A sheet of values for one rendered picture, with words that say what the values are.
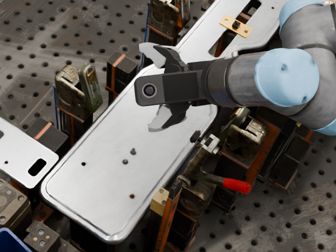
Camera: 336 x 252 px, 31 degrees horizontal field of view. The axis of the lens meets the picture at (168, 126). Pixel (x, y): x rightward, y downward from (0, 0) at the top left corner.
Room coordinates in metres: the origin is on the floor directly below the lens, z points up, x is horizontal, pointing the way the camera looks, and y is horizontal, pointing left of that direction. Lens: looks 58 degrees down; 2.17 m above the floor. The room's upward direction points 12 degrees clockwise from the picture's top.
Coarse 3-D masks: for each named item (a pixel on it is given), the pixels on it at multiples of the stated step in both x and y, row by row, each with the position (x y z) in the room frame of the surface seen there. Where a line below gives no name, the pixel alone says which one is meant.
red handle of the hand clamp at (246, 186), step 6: (198, 174) 0.58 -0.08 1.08; (204, 174) 0.58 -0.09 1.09; (210, 174) 0.57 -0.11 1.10; (204, 180) 0.56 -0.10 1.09; (210, 180) 0.56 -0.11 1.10; (216, 180) 0.56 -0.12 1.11; (222, 180) 0.56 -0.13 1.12; (228, 180) 0.55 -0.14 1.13; (234, 180) 0.55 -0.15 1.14; (240, 180) 0.55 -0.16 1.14; (228, 186) 0.54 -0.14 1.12; (234, 186) 0.54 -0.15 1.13; (240, 186) 0.54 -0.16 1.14; (246, 186) 0.54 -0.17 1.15; (246, 192) 0.53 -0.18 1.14
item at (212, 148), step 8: (192, 136) 0.58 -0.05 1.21; (200, 144) 0.58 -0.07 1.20; (208, 144) 0.58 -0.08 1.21; (216, 144) 0.58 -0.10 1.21; (200, 152) 0.56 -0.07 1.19; (208, 152) 0.56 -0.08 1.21; (216, 152) 0.57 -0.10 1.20; (192, 160) 0.57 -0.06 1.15; (200, 160) 0.56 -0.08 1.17; (192, 168) 0.57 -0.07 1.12; (192, 176) 0.57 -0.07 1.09
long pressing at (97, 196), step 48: (240, 0) 1.17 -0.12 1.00; (288, 0) 1.20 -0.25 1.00; (192, 48) 0.97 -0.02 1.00; (240, 48) 1.00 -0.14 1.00; (96, 144) 0.64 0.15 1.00; (144, 144) 0.67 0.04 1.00; (192, 144) 0.69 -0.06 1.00; (48, 192) 0.51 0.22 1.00; (96, 192) 0.53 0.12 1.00; (144, 192) 0.55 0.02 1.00
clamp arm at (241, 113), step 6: (240, 108) 0.75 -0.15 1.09; (246, 108) 0.75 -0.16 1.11; (234, 114) 0.74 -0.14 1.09; (240, 114) 0.73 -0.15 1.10; (246, 114) 0.73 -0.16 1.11; (234, 120) 0.73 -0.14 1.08; (240, 120) 0.72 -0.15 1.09; (222, 126) 0.75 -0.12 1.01; (228, 126) 0.73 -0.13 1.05; (222, 132) 0.73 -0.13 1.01; (222, 138) 0.73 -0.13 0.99
